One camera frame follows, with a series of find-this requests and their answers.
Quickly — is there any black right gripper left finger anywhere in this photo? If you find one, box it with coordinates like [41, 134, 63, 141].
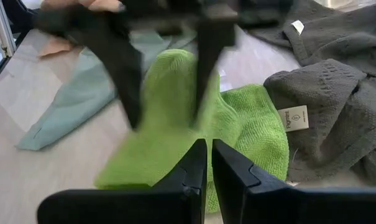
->
[36, 138, 208, 224]

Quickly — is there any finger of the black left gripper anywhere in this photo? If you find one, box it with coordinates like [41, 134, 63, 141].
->
[71, 29, 144, 131]
[193, 12, 238, 127]

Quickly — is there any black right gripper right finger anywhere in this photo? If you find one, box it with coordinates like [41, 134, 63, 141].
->
[211, 138, 376, 224]

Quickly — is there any pale teal towel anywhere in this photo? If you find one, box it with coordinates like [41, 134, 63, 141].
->
[16, 29, 198, 152]

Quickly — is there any lime green towel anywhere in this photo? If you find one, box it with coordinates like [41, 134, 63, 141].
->
[94, 49, 290, 214]

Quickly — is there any peach towel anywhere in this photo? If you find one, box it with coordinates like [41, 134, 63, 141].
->
[37, 0, 126, 59]

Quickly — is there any dark gray towel beige label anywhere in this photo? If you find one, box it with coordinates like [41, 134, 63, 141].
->
[263, 58, 376, 189]

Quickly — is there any dark gray towel white tag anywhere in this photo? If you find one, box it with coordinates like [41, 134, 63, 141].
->
[245, 0, 376, 82]

